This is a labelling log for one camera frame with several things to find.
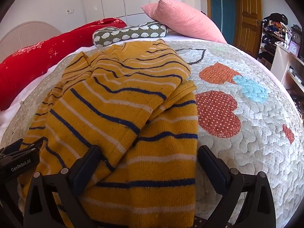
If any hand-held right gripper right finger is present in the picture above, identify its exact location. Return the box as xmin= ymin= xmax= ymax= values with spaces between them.
xmin=197 ymin=145 xmax=277 ymax=228

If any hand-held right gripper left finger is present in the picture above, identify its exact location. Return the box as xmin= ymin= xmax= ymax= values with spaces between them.
xmin=23 ymin=145 xmax=102 ymax=228

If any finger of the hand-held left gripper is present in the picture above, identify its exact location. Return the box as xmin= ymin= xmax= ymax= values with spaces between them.
xmin=0 ymin=138 xmax=44 ymax=153

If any yellow striped knit sweater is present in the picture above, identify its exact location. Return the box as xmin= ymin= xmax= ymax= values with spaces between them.
xmin=19 ymin=39 xmax=199 ymax=228

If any shelf with piled clothes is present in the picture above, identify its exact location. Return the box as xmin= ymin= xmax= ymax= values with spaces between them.
xmin=258 ymin=13 xmax=295 ymax=64

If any patchwork quilt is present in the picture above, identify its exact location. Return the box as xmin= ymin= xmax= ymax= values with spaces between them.
xmin=0 ymin=39 xmax=301 ymax=228

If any red blanket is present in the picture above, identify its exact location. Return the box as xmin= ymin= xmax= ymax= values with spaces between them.
xmin=0 ymin=17 xmax=127 ymax=112

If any beige padded headboard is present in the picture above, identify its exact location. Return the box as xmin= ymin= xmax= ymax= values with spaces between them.
xmin=0 ymin=21 xmax=63 ymax=63

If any green patterned pillow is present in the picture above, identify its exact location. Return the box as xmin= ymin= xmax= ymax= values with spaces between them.
xmin=93 ymin=21 xmax=169 ymax=48

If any purple table clock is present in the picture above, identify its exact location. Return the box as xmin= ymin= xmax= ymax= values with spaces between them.
xmin=288 ymin=40 xmax=301 ymax=57

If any pink pillow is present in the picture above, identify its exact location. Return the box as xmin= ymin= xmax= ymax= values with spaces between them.
xmin=141 ymin=0 xmax=227 ymax=44

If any wooden door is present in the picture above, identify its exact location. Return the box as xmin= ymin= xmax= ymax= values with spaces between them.
xmin=234 ymin=0 xmax=263 ymax=57

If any teal curtain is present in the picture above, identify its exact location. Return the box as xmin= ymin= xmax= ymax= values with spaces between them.
xmin=210 ymin=0 xmax=237 ymax=42

